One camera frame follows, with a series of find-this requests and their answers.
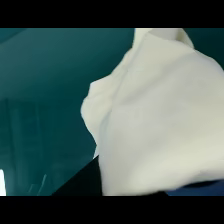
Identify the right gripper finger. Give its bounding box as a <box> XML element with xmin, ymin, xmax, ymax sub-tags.
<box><xmin>50</xmin><ymin>154</ymin><xmax>105</xmax><ymax>197</ymax></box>

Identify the white shirt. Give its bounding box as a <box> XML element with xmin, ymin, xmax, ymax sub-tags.
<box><xmin>80</xmin><ymin>28</ymin><xmax>224</xmax><ymax>197</ymax></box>

